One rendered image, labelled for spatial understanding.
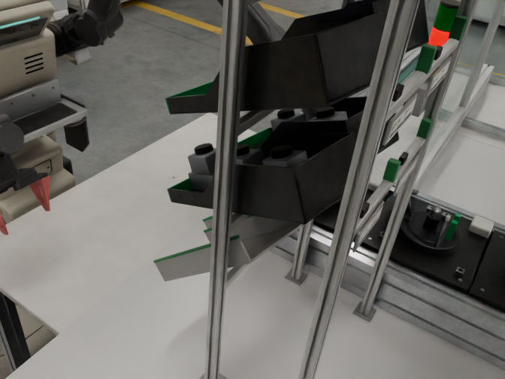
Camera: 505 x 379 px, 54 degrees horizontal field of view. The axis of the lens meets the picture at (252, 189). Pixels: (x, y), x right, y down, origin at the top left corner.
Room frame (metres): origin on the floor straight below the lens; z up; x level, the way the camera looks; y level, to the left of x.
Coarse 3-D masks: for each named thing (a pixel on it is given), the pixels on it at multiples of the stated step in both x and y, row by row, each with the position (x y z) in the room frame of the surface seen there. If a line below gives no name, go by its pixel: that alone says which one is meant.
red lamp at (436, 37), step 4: (432, 28) 1.11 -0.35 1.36; (432, 32) 1.11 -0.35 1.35; (436, 32) 1.09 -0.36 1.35; (440, 32) 1.09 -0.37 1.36; (444, 32) 1.09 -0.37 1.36; (448, 32) 1.09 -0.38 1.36; (432, 36) 1.10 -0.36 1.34; (436, 36) 1.09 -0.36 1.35; (440, 36) 1.09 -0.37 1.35; (444, 36) 1.09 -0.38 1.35; (448, 36) 1.09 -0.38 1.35; (428, 40) 1.12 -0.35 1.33; (432, 40) 1.10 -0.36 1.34; (436, 40) 1.09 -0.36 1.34; (440, 40) 1.09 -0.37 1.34; (444, 40) 1.09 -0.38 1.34; (432, 44) 1.09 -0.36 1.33; (436, 44) 1.09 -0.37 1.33; (440, 44) 1.09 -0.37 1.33
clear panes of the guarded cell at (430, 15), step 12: (432, 0) 2.25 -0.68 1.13; (432, 12) 2.24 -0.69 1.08; (504, 12) 2.10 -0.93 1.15; (432, 24) 2.23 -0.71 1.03; (504, 24) 2.10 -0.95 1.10; (504, 36) 2.09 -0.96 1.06; (492, 48) 2.10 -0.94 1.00; (504, 48) 2.08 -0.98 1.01; (492, 60) 2.09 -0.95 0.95; (504, 60) 2.07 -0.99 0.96; (492, 72) 2.08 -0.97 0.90; (504, 72) 2.06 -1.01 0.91
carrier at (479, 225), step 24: (384, 216) 0.93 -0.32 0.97; (408, 216) 0.90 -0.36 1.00; (432, 216) 0.87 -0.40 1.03; (456, 216) 0.86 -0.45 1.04; (408, 240) 0.83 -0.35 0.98; (432, 240) 0.83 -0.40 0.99; (456, 240) 0.84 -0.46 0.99; (480, 240) 0.88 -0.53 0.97; (408, 264) 0.77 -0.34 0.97; (432, 264) 0.78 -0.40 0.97; (456, 264) 0.79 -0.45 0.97; (456, 288) 0.72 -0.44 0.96
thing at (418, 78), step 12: (252, 0) 0.54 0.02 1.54; (444, 48) 0.66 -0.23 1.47; (420, 72) 0.57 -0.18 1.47; (432, 72) 0.60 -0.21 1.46; (408, 84) 0.53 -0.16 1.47; (420, 84) 0.56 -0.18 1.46; (408, 96) 0.52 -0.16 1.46; (396, 108) 0.48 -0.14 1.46; (240, 120) 0.55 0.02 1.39; (252, 120) 0.56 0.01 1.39; (240, 132) 0.54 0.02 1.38; (420, 144) 0.68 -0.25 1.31; (408, 156) 0.64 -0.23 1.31; (384, 180) 0.57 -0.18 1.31; (384, 192) 0.54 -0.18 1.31; (372, 204) 0.51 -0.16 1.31; (240, 216) 0.56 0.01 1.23; (360, 228) 0.48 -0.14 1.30
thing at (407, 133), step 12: (408, 120) 1.53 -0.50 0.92; (420, 120) 1.53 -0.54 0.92; (456, 120) 1.48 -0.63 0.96; (408, 132) 1.44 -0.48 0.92; (444, 132) 1.39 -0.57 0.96; (396, 144) 1.36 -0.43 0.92; (408, 144) 1.36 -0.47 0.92; (444, 144) 1.38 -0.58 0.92; (384, 156) 1.28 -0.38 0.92; (396, 156) 1.29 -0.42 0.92; (432, 156) 1.23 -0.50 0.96; (384, 168) 1.21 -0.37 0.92; (420, 168) 1.16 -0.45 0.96; (432, 168) 1.31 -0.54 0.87; (396, 180) 1.09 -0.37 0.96; (420, 180) 1.16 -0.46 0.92
